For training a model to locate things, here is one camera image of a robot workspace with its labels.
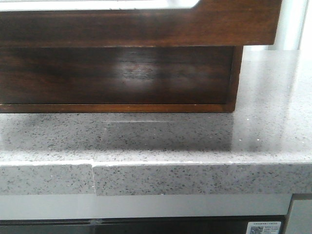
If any dark wooden drawer cabinet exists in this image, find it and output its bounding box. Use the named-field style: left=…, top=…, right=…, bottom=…
left=0, top=45, right=244, bottom=114

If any dark appliance under counter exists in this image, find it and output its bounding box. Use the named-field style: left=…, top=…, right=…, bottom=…
left=0, top=215, right=286, bottom=234

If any wooden drawer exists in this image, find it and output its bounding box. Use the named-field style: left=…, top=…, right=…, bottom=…
left=0, top=46, right=234, bottom=105
left=0, top=0, right=281, bottom=47

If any white QR code label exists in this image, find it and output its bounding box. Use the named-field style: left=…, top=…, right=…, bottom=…
left=246, top=221, right=282, bottom=234

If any white curtain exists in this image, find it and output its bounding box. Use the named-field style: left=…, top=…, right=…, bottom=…
left=244, top=0, right=312, bottom=52

